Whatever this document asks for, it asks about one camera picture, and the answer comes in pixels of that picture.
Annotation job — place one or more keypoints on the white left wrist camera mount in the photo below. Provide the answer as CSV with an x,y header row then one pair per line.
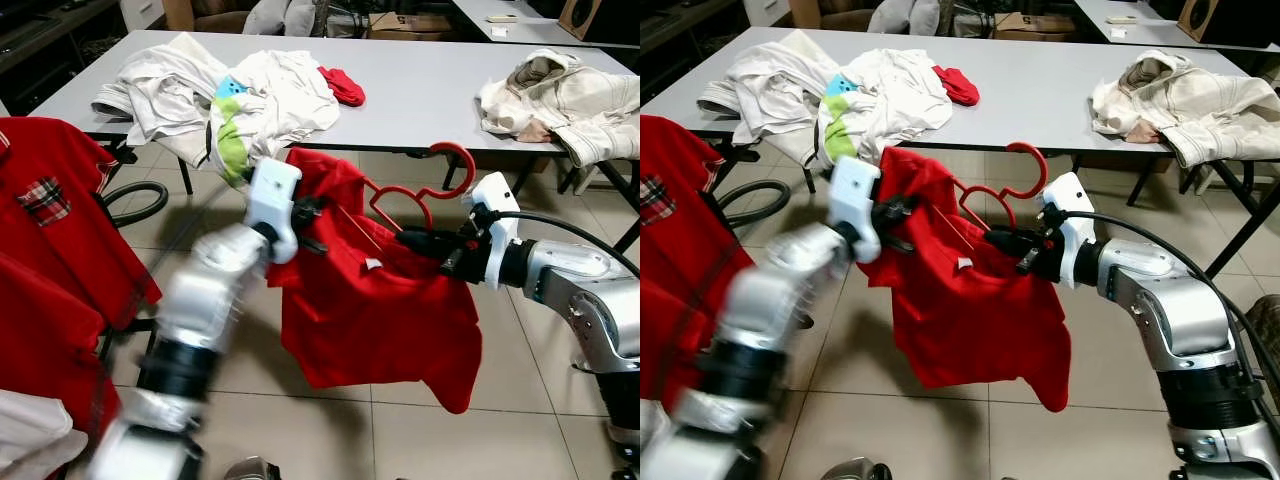
x,y
853,195
272,195

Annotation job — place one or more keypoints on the white drawer unit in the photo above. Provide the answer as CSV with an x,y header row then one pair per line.
x,y
765,10
142,12

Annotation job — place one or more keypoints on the grey robot leg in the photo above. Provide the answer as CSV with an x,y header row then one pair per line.
x,y
252,470
855,470

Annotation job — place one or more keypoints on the grey cushion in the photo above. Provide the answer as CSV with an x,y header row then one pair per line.
x,y
890,15
305,15
268,15
927,15

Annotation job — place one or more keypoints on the red polo plaid trim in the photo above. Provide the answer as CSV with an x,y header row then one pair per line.
x,y
680,160
60,160

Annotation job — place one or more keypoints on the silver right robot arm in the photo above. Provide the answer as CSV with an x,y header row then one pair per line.
x,y
1170,310
580,290

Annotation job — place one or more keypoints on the grey table black legs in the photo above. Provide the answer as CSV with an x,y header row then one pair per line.
x,y
1150,30
1030,90
540,30
420,90

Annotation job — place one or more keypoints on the small red cloth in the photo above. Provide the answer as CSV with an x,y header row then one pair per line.
x,y
345,88
958,87

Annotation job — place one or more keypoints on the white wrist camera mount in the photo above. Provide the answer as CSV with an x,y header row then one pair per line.
x,y
1068,200
272,195
497,200
853,195

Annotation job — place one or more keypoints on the red plastic hanger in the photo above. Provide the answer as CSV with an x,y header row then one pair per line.
x,y
1043,170
472,170

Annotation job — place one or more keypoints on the brown armchair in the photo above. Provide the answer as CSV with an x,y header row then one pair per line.
x,y
840,18
215,18

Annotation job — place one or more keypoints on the printed cardboard box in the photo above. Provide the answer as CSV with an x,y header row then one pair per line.
x,y
1035,25
410,25

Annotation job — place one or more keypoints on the white crumpled garment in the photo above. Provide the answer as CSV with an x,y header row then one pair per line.
x,y
160,90
765,90

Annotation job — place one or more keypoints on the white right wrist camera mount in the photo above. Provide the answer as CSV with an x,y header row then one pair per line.
x,y
1068,200
497,200

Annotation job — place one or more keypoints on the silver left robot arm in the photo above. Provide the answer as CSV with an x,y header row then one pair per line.
x,y
770,310
200,300

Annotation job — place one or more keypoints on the wooden speaker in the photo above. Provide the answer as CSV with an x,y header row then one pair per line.
x,y
1198,15
580,15

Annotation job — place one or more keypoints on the cream stitched jacket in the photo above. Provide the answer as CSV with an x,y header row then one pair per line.
x,y
1190,105
570,105

